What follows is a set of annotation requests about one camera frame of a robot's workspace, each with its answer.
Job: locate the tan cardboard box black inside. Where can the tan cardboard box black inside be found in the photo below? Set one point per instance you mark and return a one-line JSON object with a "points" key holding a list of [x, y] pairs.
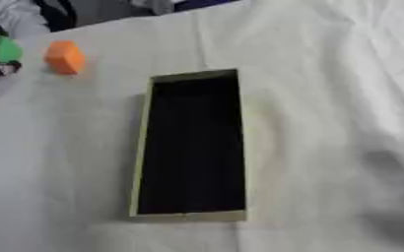
{"points": [[193, 147]]}

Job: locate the orange block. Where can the orange block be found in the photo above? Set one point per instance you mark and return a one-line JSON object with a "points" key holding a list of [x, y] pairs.
{"points": [[65, 57]]}

